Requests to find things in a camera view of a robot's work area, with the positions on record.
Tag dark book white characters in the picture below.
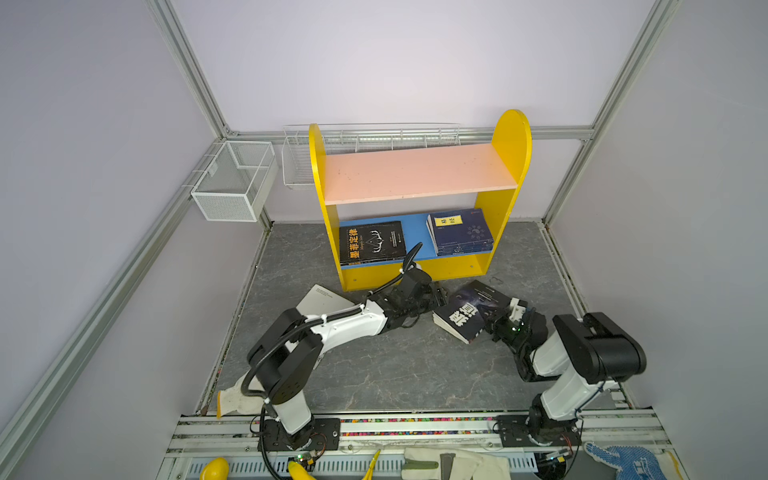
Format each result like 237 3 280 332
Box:
433 280 512 344

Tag black book yellow title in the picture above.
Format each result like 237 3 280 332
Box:
339 221 406 266

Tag white book black lettering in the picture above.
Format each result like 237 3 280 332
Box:
296 284 356 316

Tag blue book dotted circle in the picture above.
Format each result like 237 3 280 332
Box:
426 208 494 252

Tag blue book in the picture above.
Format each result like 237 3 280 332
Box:
436 242 494 257

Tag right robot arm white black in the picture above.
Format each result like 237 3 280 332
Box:
486 299 647 447

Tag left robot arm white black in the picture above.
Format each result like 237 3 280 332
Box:
240 242 447 450

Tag yellow shelf with coloured boards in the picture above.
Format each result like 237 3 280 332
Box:
308 110 533 291

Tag white grey glove front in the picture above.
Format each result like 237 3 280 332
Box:
401 447 511 480

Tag blue dotted glove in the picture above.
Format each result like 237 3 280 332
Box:
584 442 666 480

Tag yellow thin tool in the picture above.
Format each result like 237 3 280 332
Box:
362 450 381 480

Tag white work glove left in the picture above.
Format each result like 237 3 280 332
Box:
216 376 264 418

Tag white mesh box basket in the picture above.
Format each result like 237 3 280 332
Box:
191 141 279 223

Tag yellow round object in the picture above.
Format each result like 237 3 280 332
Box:
199 457 230 480

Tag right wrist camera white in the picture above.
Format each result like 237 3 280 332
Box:
508 297 528 323

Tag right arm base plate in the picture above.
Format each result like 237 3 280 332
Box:
494 414 582 448

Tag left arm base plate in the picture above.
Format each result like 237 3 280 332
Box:
261 417 341 451

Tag white wire basket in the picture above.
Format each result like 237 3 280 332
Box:
281 123 461 190

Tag yellow tool handle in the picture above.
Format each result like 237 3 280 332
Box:
287 461 316 480

